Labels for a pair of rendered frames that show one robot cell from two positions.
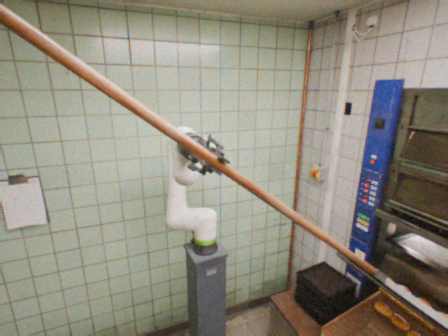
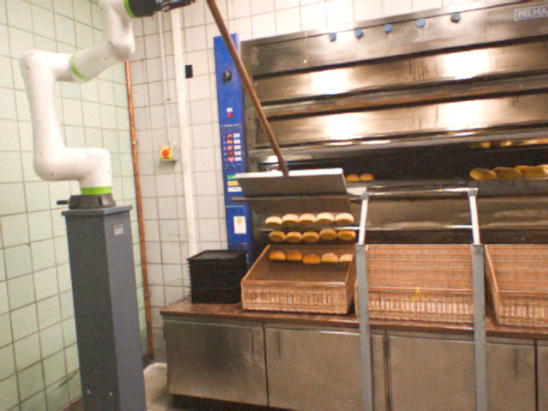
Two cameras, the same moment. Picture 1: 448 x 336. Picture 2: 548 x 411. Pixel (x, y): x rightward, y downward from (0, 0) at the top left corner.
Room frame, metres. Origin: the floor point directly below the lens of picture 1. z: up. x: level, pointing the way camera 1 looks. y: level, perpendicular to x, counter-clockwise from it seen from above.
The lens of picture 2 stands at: (-0.43, 1.03, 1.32)
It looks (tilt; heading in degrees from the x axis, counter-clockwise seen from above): 4 degrees down; 312
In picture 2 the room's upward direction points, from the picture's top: 4 degrees counter-clockwise
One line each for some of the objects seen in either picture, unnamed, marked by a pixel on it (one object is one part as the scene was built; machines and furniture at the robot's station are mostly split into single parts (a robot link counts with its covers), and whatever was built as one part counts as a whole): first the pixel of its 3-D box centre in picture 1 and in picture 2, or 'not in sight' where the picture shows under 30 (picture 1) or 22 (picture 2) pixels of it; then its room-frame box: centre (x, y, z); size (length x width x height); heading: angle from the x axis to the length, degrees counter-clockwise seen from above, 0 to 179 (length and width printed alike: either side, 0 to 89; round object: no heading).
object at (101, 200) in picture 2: (201, 239); (86, 201); (1.42, 0.12, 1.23); 0.26 x 0.15 x 0.06; 26
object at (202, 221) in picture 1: (202, 224); (91, 170); (1.37, 0.10, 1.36); 0.16 x 0.13 x 0.19; 82
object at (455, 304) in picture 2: not in sight; (416, 278); (0.55, -1.14, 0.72); 0.56 x 0.49 x 0.28; 22
